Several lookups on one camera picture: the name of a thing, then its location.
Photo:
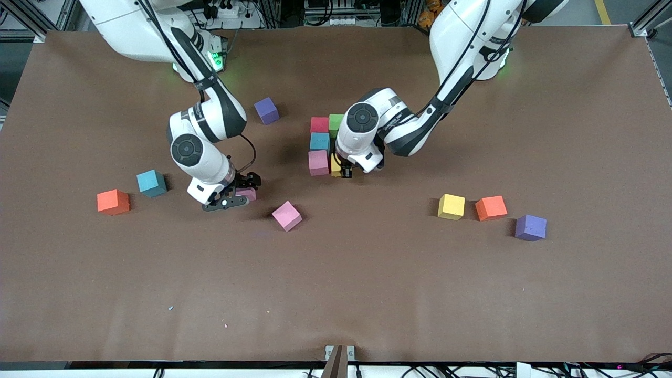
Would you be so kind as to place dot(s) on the orange plastic pile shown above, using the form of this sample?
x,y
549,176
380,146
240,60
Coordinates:
x,y
428,16

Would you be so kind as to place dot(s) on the yellow foam cube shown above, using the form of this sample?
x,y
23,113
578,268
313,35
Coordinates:
x,y
451,206
335,167

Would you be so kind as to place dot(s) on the aluminium frame strut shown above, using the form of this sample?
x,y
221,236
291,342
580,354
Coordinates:
x,y
651,16
23,14

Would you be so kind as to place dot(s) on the metal mount bracket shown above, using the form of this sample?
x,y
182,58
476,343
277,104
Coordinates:
x,y
336,365

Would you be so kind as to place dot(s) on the aluminium table edge rail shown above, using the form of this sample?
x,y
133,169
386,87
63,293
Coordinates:
x,y
662,76

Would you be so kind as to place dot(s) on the orange foam cube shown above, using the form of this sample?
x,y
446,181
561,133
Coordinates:
x,y
491,208
113,202

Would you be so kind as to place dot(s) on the pink foam cube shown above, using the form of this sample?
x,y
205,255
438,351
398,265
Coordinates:
x,y
248,194
318,163
286,216

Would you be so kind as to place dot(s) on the light blue foam cube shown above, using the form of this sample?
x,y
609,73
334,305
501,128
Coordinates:
x,y
319,142
151,182

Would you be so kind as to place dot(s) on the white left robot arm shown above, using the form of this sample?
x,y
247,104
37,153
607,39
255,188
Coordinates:
x,y
462,37

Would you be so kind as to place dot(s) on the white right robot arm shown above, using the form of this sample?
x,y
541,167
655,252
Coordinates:
x,y
199,152

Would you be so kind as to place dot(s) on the brown table cover sheet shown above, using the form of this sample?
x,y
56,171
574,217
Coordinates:
x,y
336,294

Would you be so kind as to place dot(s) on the white power strip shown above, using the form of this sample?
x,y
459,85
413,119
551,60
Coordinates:
x,y
228,10
338,21

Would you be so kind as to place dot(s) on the purple foam cube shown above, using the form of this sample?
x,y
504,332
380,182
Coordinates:
x,y
531,227
266,110

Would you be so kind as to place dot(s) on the green foam cube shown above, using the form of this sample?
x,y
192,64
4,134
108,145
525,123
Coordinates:
x,y
335,125

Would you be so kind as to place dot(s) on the red foam cube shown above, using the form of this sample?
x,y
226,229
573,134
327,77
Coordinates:
x,y
319,125

